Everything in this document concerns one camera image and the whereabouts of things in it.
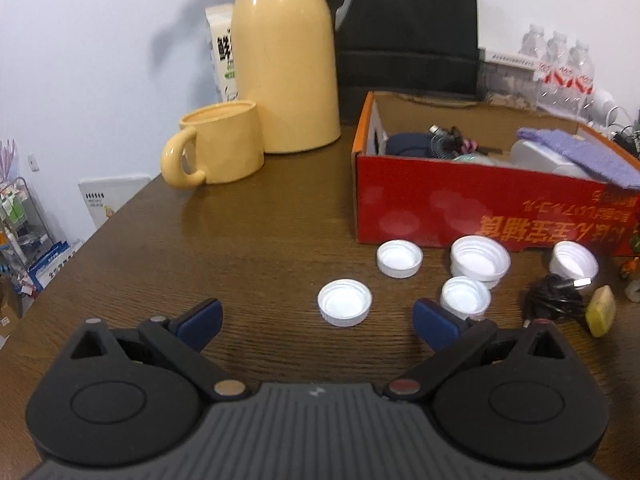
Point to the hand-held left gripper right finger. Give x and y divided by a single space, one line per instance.
435 324

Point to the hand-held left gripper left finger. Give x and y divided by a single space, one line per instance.
200 324

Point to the large white ribbed bottle cap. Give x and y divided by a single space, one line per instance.
480 260

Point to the white plastic bottle cap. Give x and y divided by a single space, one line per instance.
345 302
465 297
574 262
399 259

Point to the red cardboard box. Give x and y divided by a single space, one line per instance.
450 200

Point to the white cardboard box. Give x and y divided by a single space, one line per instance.
112 200

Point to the blue white packet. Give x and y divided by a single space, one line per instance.
50 265

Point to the small yellow block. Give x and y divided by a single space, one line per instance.
600 310

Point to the shiny clear plastic packet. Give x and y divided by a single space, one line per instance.
472 158

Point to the yellow ceramic mug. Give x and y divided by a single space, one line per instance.
225 145

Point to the pink hair clip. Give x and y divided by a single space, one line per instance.
470 146

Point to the dark blue pouch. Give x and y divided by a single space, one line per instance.
407 144

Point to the small colourful figurine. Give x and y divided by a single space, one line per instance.
631 270

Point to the purple knit cloth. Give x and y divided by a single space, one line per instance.
590 155

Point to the clear snack container white lid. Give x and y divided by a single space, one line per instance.
505 85

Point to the white milk carton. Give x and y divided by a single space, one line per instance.
220 50

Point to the yellow thermos jug grey lid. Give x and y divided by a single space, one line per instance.
285 60

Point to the clear water bottle red label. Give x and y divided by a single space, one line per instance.
582 75
557 60
532 42

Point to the black paper bag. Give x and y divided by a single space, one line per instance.
410 20

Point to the white wall socket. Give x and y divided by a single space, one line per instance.
33 162

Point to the white round camera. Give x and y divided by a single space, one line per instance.
605 102

